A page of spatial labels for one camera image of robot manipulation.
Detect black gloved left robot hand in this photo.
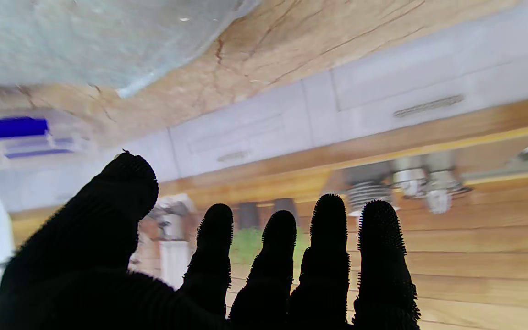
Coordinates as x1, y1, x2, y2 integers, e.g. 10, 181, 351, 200
0, 151, 423, 330

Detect clear plastic crate blue handles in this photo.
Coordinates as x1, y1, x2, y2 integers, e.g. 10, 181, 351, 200
0, 117, 90, 170

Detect clear bubble film sheet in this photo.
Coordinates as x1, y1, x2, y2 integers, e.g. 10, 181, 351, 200
0, 0, 260, 99

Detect steel range hood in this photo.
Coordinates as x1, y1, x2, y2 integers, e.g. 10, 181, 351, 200
159, 241, 192, 289

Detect stack of white dishes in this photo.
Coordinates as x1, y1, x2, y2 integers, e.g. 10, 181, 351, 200
344, 163, 400, 216

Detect grey lower kitchen cabinets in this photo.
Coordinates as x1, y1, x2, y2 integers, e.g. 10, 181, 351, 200
0, 0, 528, 211

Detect wooden kitchen countertop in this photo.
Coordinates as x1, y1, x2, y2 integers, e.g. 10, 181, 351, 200
10, 94, 528, 243

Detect steel saucepan black handle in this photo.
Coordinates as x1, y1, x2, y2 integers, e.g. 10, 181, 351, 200
152, 195, 197, 241

